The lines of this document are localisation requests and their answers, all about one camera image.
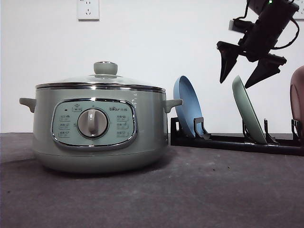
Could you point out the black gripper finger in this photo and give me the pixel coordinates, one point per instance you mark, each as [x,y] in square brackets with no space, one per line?
[229,54]
[267,67]

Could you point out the green electric steamer pot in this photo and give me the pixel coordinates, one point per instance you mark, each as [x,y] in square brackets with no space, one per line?
[99,127]

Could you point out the white wall socket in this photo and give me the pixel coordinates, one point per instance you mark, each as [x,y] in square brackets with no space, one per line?
[88,10]
[299,15]

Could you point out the green plate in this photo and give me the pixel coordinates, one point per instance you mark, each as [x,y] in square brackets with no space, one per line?
[247,112]

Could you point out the black plate rack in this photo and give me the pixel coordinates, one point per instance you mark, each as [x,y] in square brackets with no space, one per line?
[204,139]

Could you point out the pink plate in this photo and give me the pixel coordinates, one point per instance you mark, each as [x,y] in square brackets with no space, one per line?
[297,99]

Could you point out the gray table mat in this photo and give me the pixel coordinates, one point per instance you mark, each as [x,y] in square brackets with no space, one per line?
[191,187]

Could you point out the glass steamer lid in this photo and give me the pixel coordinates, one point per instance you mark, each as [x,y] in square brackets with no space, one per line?
[105,77]

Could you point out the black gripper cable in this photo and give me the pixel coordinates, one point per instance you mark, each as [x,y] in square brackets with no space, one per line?
[290,19]

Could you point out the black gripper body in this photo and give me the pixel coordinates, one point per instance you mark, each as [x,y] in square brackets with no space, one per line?
[274,16]

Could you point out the blue plate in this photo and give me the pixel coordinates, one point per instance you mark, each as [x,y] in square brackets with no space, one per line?
[185,90]

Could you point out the white wall socket left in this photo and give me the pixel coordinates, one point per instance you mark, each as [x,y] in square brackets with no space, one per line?
[88,10]

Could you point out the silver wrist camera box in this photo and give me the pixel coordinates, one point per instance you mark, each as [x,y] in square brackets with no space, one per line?
[239,25]

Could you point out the white wall socket right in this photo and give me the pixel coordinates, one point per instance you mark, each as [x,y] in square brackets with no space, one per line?
[299,15]

